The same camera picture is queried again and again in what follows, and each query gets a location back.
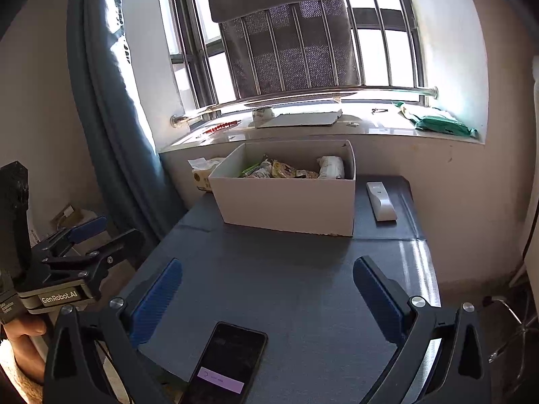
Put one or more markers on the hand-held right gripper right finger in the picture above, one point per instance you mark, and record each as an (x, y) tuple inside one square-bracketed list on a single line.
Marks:
[(377, 298)]

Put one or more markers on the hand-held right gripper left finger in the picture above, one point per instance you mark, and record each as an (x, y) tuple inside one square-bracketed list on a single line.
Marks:
[(156, 298)]

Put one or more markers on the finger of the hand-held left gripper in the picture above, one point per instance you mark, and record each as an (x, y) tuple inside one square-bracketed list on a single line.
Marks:
[(88, 229), (118, 246)]

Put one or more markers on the white cardboard box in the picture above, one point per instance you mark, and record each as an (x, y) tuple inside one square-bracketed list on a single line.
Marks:
[(286, 206)]

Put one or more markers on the white and orange bread packet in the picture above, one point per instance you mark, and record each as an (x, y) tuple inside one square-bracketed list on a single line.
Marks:
[(331, 166)]

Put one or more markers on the yellow-green snack packet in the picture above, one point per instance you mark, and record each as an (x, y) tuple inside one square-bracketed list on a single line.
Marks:
[(307, 174)]

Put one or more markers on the green snack packet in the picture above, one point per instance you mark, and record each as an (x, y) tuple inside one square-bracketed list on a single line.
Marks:
[(248, 171)]

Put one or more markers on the yellow noodle packet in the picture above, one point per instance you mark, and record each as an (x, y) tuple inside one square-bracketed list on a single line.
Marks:
[(283, 169)]

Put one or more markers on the white printed snack packet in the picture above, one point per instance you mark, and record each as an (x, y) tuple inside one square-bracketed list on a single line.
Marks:
[(263, 169)]

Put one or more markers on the person's left forearm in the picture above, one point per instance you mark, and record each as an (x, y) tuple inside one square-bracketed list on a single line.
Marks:
[(21, 374)]

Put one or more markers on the person's left hand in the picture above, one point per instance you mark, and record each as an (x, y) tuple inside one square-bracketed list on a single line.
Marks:
[(27, 328)]

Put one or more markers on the brown cardboard box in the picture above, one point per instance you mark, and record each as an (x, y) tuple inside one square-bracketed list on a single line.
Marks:
[(71, 219)]

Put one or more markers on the black smartphone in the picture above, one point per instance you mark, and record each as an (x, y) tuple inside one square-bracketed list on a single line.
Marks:
[(227, 357)]

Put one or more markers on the white remote control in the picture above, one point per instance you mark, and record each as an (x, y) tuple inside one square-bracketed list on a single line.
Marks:
[(381, 200)]

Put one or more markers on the tissue pack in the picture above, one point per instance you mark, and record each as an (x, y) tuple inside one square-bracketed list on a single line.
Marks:
[(202, 174)]

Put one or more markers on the blue-grey curtain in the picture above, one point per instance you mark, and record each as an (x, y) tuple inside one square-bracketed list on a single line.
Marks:
[(113, 113)]

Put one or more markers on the chrome stool base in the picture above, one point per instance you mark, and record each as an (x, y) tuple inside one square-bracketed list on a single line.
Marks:
[(522, 317)]

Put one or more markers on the green wipes pack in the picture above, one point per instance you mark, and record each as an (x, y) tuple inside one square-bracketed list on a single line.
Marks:
[(444, 126)]

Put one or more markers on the small metal clipper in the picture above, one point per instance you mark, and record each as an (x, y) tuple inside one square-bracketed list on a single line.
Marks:
[(379, 110)]

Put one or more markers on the pale flat packet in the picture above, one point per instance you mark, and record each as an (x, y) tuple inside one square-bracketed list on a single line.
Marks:
[(406, 110)]

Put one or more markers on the grey cardboard sheet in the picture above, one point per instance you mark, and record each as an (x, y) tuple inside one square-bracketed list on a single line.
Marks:
[(299, 118)]

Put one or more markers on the small white container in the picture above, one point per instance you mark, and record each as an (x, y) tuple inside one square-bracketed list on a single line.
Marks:
[(264, 114)]

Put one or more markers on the grey hanging blanket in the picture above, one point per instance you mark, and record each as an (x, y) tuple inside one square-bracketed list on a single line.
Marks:
[(290, 46)]

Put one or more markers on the window security bars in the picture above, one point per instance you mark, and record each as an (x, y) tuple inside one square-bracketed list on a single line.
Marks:
[(396, 25)]

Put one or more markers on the steel window rail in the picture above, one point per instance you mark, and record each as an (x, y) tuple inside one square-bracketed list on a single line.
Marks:
[(320, 94)]

